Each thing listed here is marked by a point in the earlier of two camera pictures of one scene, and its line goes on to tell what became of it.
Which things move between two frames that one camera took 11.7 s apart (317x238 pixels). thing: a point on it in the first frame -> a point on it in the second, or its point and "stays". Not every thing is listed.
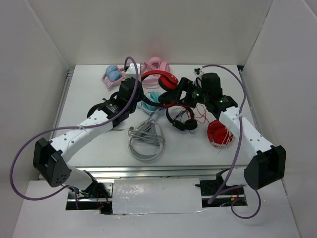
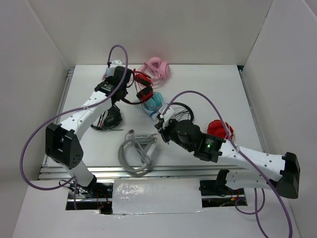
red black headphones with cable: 167,81 -> 143,84
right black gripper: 184,85 -> 163,131
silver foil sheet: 157,196 stays
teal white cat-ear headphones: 149,108 stays
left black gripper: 140,95 -> 108,79
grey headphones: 146,141 -> 143,143
